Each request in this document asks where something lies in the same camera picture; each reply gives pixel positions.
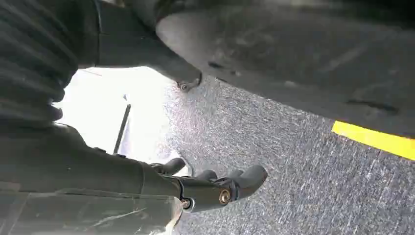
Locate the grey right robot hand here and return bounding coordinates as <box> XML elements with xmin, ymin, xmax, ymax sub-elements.
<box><xmin>0</xmin><ymin>0</ymin><xmax>415</xmax><ymax>235</ymax></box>

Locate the yellow tape strip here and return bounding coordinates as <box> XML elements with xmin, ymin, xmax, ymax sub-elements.
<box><xmin>331</xmin><ymin>120</ymin><xmax>415</xmax><ymax>162</ymax></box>

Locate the thin black rod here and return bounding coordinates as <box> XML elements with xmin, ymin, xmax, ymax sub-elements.
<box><xmin>113</xmin><ymin>103</ymin><xmax>132</xmax><ymax>155</ymax></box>

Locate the ribbed grey right arm sleeve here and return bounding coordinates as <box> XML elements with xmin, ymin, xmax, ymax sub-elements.
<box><xmin>0</xmin><ymin>0</ymin><xmax>99</xmax><ymax>129</ymax></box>

